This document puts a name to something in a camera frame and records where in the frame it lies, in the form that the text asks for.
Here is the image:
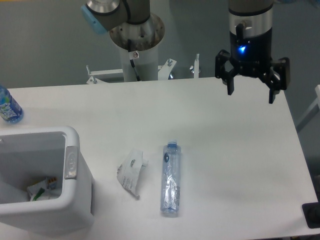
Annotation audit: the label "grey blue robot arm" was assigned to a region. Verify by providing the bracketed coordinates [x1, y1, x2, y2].
[81, 0, 290, 103]

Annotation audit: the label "white trash can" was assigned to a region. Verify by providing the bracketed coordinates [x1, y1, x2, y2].
[0, 126, 94, 234]

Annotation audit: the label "blue labelled water bottle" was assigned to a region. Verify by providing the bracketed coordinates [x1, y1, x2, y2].
[0, 85, 24, 124]

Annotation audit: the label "trash inside can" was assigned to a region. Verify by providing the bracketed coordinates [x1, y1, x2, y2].
[26, 177, 62, 202]

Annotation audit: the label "white frame at right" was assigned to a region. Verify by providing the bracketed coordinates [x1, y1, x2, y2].
[295, 84, 320, 133]

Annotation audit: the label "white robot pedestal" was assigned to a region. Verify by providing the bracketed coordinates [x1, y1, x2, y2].
[109, 12, 166, 82]

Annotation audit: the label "clear plastic bottle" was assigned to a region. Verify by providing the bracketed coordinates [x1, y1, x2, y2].
[160, 139, 182, 218]

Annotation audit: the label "white paper wrapper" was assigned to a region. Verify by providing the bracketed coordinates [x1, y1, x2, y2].
[116, 148, 149, 200]

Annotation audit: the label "white pedestal base frame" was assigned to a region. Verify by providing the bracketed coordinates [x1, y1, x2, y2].
[85, 53, 202, 85]

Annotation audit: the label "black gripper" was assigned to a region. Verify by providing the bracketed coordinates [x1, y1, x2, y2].
[215, 23, 290, 104]

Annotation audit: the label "black cable on pedestal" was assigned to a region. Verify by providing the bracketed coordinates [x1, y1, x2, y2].
[127, 38, 141, 82]

